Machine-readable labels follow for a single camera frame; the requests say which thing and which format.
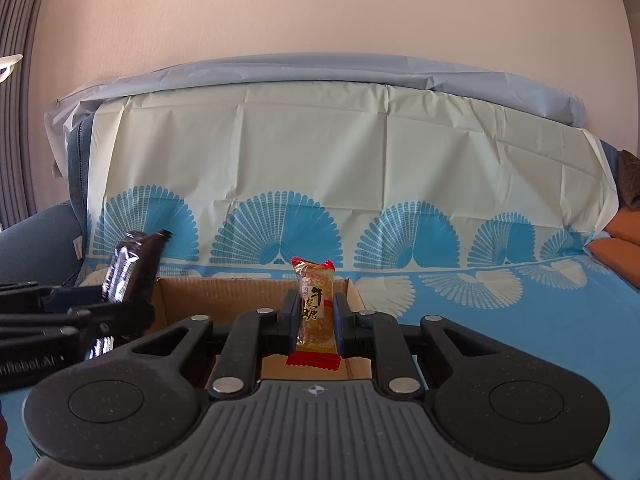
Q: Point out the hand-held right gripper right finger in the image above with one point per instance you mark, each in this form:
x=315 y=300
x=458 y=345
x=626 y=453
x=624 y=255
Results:
x=341 y=330

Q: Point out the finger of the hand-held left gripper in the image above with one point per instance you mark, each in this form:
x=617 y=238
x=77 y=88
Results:
x=60 y=297
x=115 y=322

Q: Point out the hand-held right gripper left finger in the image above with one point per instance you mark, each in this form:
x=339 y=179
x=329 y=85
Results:
x=291 y=330

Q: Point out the gold candy packet red ends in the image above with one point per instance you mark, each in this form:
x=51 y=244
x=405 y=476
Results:
x=316 y=310

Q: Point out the dark brown chocolate bar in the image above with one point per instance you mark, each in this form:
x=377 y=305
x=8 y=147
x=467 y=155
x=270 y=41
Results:
x=132 y=270

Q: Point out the brown cardboard box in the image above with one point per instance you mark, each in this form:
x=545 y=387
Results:
x=225 y=295

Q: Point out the grey curtain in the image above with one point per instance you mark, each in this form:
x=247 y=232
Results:
x=20 y=135

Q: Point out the blue white fan-print sheet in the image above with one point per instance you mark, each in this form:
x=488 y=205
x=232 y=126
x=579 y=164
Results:
x=450 y=160

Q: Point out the orange cushion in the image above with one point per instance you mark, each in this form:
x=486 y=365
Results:
x=627 y=227
x=617 y=257

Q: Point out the brown cushion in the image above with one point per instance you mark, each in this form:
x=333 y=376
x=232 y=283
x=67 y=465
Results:
x=630 y=180

